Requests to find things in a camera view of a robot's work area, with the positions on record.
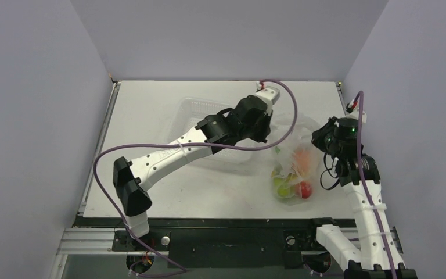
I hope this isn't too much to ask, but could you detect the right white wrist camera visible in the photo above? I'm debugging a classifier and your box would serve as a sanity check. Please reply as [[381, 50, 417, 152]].
[[345, 100, 367, 124]]

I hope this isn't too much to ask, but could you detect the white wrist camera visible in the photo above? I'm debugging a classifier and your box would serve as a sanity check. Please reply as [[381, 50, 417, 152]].
[[345, 100, 367, 124], [255, 87, 280, 115]]

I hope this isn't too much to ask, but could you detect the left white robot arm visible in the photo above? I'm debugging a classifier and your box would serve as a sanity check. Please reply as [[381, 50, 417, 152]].
[[113, 91, 279, 250]]

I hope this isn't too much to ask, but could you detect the clear plastic bag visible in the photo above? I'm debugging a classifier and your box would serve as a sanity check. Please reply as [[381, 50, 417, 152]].
[[271, 113, 322, 201]]

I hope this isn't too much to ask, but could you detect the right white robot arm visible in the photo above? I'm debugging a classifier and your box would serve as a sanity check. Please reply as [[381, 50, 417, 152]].
[[304, 117, 417, 278]]

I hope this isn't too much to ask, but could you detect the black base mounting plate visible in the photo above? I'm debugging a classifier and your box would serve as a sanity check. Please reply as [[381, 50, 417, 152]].
[[112, 216, 358, 270]]

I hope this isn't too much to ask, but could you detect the green fake fruit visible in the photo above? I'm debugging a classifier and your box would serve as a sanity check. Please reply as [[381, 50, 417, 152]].
[[271, 174, 297, 199]]

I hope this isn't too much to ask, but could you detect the aluminium frame rail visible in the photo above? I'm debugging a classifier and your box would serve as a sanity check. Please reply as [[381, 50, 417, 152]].
[[49, 228, 131, 279]]

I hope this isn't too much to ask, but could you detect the white perforated plastic tray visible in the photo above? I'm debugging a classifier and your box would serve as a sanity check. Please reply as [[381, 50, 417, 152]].
[[166, 98, 253, 164]]

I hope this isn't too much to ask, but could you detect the orange fake fruit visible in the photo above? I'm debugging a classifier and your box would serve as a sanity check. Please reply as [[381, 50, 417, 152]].
[[292, 149, 314, 175]]

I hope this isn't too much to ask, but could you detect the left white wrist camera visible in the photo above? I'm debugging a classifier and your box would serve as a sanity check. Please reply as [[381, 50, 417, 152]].
[[255, 87, 280, 115]]

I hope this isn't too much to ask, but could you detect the red fake fruit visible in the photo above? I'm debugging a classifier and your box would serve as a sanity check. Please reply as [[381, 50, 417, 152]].
[[296, 181, 313, 199]]

